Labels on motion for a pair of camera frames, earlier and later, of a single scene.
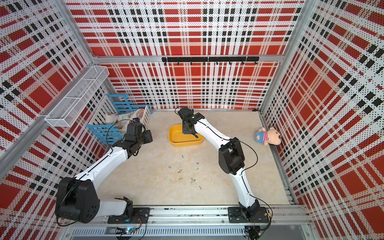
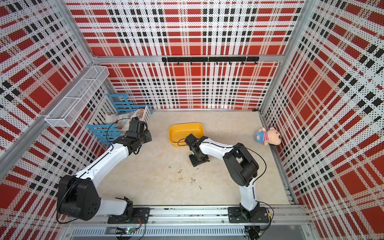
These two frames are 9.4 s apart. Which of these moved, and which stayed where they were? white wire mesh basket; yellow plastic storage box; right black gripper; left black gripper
Moved: right black gripper
Stayed: white wire mesh basket; left black gripper; yellow plastic storage box
